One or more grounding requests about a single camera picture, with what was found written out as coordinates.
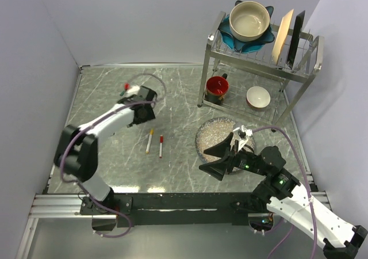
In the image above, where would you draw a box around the steel dish rack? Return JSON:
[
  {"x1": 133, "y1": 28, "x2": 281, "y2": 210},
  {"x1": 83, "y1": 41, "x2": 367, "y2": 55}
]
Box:
[{"x1": 197, "y1": 12, "x2": 325, "y2": 125}]

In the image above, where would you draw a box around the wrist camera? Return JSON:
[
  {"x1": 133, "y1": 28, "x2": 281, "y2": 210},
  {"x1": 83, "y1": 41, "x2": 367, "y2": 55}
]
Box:
[
  {"x1": 233, "y1": 123, "x2": 255, "y2": 153},
  {"x1": 123, "y1": 83, "x2": 140, "y2": 97}
]

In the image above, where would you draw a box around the white pen red tip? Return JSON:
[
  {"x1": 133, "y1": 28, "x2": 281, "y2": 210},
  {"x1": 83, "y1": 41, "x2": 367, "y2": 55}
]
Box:
[{"x1": 159, "y1": 141, "x2": 163, "y2": 158}]

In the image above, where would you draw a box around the black plate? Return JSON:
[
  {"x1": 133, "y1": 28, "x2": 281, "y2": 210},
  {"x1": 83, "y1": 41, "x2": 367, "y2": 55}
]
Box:
[{"x1": 286, "y1": 11, "x2": 305, "y2": 69}]

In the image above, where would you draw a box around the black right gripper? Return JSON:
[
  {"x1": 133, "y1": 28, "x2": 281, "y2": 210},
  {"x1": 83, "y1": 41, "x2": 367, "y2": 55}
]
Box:
[{"x1": 198, "y1": 132, "x2": 268, "y2": 180}]

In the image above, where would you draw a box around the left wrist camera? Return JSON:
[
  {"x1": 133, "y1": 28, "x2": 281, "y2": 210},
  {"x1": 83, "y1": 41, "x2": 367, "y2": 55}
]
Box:
[{"x1": 123, "y1": 83, "x2": 140, "y2": 97}]

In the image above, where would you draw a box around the cream plate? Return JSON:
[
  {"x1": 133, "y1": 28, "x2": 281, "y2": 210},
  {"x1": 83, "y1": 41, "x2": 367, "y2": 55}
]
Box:
[{"x1": 271, "y1": 9, "x2": 294, "y2": 65}]

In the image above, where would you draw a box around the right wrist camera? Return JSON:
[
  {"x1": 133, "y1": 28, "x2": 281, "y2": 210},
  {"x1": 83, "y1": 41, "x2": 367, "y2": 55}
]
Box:
[{"x1": 233, "y1": 123, "x2": 255, "y2": 153}]

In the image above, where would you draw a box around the white pen yellow tip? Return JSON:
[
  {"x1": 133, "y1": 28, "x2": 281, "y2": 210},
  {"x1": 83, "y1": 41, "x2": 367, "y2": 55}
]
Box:
[{"x1": 145, "y1": 134, "x2": 153, "y2": 154}]

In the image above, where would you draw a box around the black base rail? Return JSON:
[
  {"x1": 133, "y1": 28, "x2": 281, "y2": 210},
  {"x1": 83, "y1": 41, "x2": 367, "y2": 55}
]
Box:
[{"x1": 91, "y1": 192, "x2": 274, "y2": 233}]

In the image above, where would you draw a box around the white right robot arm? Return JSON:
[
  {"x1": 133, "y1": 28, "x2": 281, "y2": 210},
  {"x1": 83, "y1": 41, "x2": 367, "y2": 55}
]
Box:
[{"x1": 199, "y1": 133, "x2": 367, "y2": 258}]

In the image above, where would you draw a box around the speckled ceramic plate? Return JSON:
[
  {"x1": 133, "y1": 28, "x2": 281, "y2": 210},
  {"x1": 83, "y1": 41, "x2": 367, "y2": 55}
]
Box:
[{"x1": 195, "y1": 117, "x2": 242, "y2": 163}]

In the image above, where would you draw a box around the red black mug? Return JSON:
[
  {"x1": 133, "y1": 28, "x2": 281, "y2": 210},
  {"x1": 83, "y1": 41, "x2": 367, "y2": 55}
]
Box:
[{"x1": 205, "y1": 73, "x2": 229, "y2": 105}]

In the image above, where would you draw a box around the blue flower-shaped bowl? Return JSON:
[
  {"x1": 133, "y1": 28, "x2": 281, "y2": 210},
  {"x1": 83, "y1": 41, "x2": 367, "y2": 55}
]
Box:
[{"x1": 218, "y1": 0, "x2": 275, "y2": 53}]

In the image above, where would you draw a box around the large beige bowl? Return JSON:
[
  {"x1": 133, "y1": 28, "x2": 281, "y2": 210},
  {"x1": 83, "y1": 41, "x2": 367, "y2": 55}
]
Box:
[{"x1": 229, "y1": 1, "x2": 270, "y2": 42}]

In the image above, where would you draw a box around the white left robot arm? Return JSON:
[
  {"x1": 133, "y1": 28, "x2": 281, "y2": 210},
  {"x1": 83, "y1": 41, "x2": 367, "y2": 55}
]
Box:
[{"x1": 53, "y1": 85, "x2": 157, "y2": 214}]

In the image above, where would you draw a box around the small white bowl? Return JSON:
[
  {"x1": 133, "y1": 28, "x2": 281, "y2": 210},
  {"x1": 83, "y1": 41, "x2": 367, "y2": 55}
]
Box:
[{"x1": 246, "y1": 86, "x2": 271, "y2": 111}]

